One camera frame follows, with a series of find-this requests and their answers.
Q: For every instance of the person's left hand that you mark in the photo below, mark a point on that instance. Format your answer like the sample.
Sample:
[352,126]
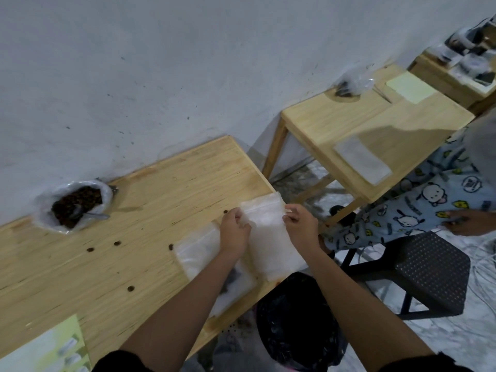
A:
[234,236]

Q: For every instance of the person's right hand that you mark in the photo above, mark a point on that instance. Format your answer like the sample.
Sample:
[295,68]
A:
[304,232]

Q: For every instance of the large clear plastic bag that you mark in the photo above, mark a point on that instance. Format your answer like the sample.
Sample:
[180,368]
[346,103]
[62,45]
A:
[41,218]

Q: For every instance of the person's left forearm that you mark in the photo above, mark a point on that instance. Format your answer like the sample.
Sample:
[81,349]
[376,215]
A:
[182,313]

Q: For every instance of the person's right forearm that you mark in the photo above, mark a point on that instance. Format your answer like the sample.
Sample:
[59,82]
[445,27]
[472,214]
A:
[360,317]

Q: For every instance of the person's black shirt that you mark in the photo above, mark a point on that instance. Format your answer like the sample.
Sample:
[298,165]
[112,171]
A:
[116,364]

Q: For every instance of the small black floor object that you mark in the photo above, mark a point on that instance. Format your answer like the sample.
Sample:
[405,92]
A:
[341,213]

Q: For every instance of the black trash bin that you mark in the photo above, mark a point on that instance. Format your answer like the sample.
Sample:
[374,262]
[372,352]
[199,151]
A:
[294,329]

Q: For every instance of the light wooden side table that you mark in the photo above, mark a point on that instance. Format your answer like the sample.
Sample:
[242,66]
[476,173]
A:
[321,123]

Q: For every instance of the black plastic stool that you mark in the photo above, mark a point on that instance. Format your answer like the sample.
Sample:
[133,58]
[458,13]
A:
[430,267]

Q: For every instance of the thin metal spoon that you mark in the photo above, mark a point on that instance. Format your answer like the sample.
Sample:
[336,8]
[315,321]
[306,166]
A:
[383,95]

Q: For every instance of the pale yellow label sheet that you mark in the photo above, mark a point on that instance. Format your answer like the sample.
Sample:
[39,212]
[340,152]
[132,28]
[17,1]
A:
[38,344]
[410,87]

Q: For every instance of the cluttered wooden table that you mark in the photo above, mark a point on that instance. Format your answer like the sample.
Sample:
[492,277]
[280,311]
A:
[430,75]

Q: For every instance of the black smartphone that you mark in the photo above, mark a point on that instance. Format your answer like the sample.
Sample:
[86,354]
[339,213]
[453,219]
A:
[485,78]

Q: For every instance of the bluish plastic wrap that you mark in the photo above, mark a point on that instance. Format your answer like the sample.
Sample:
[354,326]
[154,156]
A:
[474,65]

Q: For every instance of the grey black headset device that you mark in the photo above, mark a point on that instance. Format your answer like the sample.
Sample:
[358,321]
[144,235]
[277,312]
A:
[463,40]

